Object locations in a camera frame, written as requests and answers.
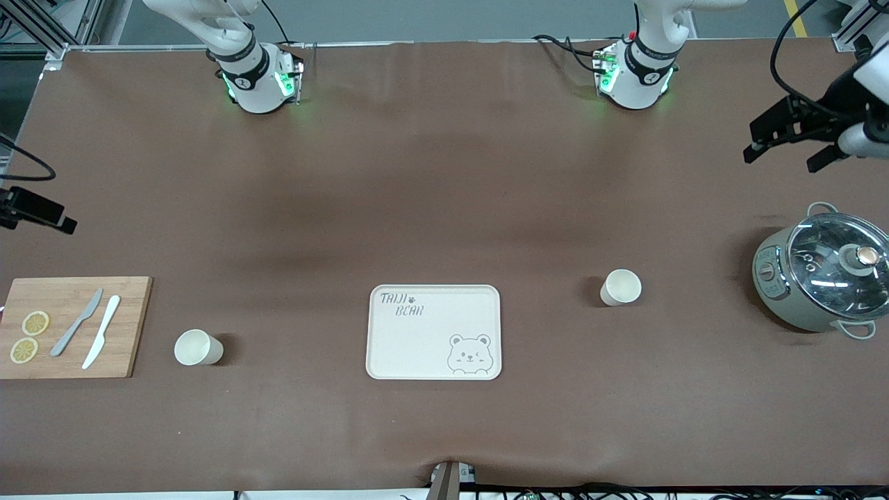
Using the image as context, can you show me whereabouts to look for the white paper cup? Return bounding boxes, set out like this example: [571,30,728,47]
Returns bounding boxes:
[599,269,643,308]
[173,328,225,367]

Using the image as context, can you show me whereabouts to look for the aluminium frame post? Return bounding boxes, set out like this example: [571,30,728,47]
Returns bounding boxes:
[831,0,889,53]
[0,0,105,72]

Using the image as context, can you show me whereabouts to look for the bamboo cutting board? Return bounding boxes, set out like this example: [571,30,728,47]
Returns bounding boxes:
[0,276,153,380]

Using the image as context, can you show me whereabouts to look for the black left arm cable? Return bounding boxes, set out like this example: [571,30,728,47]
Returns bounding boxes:
[770,0,872,120]

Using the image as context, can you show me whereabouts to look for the grey-green electric pot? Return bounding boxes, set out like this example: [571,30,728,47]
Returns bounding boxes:
[751,201,889,340]

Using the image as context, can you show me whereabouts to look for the metal table edge bracket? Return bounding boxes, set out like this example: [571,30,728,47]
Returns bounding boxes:
[429,460,477,500]

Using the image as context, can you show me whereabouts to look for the grey plastic knife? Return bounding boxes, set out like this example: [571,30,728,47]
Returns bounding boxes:
[50,288,104,358]

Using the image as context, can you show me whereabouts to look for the black right base cable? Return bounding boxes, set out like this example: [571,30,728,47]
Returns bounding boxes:
[260,0,293,47]

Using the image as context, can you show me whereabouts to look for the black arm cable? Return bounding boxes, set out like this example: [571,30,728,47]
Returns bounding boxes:
[0,135,57,183]
[770,0,872,120]

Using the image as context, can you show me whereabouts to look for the glass pot lid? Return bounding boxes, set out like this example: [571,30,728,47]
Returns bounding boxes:
[787,212,889,322]

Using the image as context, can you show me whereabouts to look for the black left base cables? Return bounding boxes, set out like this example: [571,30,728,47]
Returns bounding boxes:
[533,34,613,74]

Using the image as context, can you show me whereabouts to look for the white plastic knife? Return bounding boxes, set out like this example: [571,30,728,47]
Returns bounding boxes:
[81,295,122,370]

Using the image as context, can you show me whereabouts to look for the cream bear print tray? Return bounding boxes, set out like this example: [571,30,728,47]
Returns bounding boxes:
[365,284,502,381]

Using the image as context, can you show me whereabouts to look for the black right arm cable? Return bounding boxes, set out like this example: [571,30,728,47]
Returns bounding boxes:
[0,135,57,183]

